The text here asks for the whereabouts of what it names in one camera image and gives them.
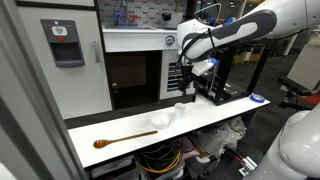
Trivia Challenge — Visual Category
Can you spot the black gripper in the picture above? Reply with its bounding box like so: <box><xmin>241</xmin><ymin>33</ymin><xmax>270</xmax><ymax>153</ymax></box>
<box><xmin>178</xmin><ymin>63</ymin><xmax>201</xmax><ymax>93</ymax></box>

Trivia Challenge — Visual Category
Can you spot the white plastic cup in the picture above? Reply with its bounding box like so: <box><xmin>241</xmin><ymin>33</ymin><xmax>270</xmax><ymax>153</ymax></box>
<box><xmin>173</xmin><ymin>102</ymin><xmax>187</xmax><ymax>119</ymax></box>

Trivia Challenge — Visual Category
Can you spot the grey stove knob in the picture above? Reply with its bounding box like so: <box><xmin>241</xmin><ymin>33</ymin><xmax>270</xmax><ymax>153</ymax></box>
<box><xmin>164</xmin><ymin>35</ymin><xmax>176</xmax><ymax>47</ymax></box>

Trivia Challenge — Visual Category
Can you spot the clear plastic bag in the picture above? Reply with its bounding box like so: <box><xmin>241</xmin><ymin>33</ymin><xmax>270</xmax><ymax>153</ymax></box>
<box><xmin>196</xmin><ymin>116</ymin><xmax>248</xmax><ymax>158</ymax></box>

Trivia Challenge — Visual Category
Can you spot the grey toy pot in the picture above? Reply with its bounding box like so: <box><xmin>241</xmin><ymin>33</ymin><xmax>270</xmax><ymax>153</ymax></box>
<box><xmin>162</xmin><ymin>12</ymin><xmax>184</xmax><ymax>30</ymax></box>

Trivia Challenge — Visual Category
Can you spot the blue toy appliance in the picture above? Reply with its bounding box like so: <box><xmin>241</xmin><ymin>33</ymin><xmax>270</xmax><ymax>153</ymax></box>
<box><xmin>209</xmin><ymin>16</ymin><xmax>234</xmax><ymax>26</ymax></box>

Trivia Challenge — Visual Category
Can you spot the white curved tube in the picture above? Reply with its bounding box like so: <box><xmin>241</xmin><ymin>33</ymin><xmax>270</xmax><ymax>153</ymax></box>
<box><xmin>193</xmin><ymin>2</ymin><xmax>223</xmax><ymax>21</ymax></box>

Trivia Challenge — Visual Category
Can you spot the toy sink faucet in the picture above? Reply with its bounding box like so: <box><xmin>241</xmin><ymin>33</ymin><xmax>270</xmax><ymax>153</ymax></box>
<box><xmin>113</xmin><ymin>0</ymin><xmax>139</xmax><ymax>28</ymax></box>

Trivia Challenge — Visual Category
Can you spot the wooden spoon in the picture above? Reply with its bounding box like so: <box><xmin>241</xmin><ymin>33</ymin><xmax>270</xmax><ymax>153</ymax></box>
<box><xmin>93</xmin><ymin>130</ymin><xmax>159</xmax><ymax>150</ymax></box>

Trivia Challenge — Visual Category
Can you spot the black stand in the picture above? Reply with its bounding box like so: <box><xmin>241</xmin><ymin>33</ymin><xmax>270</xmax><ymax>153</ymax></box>
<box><xmin>278</xmin><ymin>76</ymin><xmax>320</xmax><ymax>111</ymax></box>

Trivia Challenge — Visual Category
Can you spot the white toy kitchen unit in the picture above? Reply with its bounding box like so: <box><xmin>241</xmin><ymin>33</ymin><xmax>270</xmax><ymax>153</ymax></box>
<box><xmin>14</xmin><ymin>0</ymin><xmax>208</xmax><ymax>121</ymax></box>

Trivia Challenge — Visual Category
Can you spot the grey toy ice dispenser panel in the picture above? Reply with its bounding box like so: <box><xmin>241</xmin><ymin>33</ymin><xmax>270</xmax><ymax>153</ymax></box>
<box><xmin>40</xmin><ymin>18</ymin><xmax>85</xmax><ymax>68</ymax></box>

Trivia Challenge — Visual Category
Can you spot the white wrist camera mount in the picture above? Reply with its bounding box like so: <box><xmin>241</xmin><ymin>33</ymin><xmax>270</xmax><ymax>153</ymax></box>
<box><xmin>191</xmin><ymin>59</ymin><xmax>214</xmax><ymax>76</ymax></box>

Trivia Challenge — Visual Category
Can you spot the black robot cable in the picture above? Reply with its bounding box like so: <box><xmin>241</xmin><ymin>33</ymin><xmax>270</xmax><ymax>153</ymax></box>
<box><xmin>178</xmin><ymin>28</ymin><xmax>214</xmax><ymax>68</ymax></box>

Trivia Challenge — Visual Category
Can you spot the yellow cable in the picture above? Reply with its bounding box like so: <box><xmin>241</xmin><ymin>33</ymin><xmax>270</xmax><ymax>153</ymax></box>
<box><xmin>138</xmin><ymin>149</ymin><xmax>184</xmax><ymax>174</ymax></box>

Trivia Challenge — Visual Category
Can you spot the clear plastic cable bin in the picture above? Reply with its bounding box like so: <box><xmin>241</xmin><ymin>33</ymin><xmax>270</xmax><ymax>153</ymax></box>
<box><xmin>136</xmin><ymin>143</ymin><xmax>186</xmax><ymax>180</ymax></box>

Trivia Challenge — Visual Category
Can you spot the grey fridge door handle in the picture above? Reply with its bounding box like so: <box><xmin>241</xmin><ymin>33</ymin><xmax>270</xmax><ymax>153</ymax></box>
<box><xmin>92</xmin><ymin>40</ymin><xmax>101</xmax><ymax>64</ymax></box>

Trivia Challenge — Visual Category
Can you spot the silver metal bracket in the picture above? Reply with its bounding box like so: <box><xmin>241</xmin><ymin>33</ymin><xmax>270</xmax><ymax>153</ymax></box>
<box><xmin>238</xmin><ymin>156</ymin><xmax>258</xmax><ymax>177</ymax></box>

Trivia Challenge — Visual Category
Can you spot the grey aluminium post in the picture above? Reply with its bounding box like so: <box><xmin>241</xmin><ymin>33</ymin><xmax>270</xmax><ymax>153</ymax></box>
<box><xmin>0</xmin><ymin>0</ymin><xmax>88</xmax><ymax>180</ymax></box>

